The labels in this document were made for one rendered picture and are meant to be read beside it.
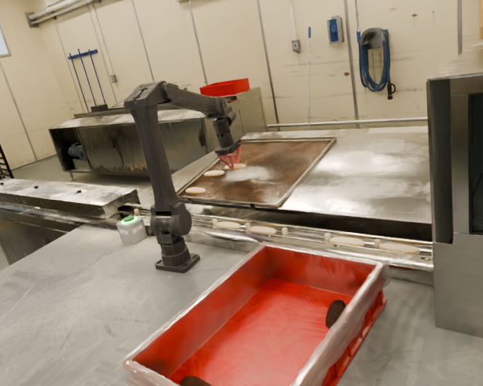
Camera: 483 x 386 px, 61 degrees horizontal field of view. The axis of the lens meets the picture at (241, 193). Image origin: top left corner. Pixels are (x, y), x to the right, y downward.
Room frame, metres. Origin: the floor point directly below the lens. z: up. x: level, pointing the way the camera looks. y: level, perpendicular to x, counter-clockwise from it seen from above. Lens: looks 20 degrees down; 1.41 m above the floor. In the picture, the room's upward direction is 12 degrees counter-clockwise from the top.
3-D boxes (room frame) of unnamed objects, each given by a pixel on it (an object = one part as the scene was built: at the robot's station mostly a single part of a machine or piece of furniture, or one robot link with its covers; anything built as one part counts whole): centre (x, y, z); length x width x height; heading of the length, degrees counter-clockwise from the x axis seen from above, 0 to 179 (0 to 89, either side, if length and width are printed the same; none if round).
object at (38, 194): (2.03, 0.97, 0.89); 1.25 x 0.18 x 0.09; 50
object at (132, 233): (1.40, 0.41, 0.84); 0.08 x 0.08 x 0.11; 50
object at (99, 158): (5.49, 0.97, 0.51); 3.00 x 1.26 x 1.03; 50
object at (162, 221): (1.16, 0.23, 0.94); 0.09 x 0.05 x 0.10; 154
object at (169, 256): (1.14, 0.23, 0.86); 0.12 x 0.09 x 0.08; 56
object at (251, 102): (5.15, -0.06, 0.44); 0.70 x 0.55 x 0.87; 50
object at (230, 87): (5.15, -0.06, 0.94); 0.51 x 0.36 x 0.13; 54
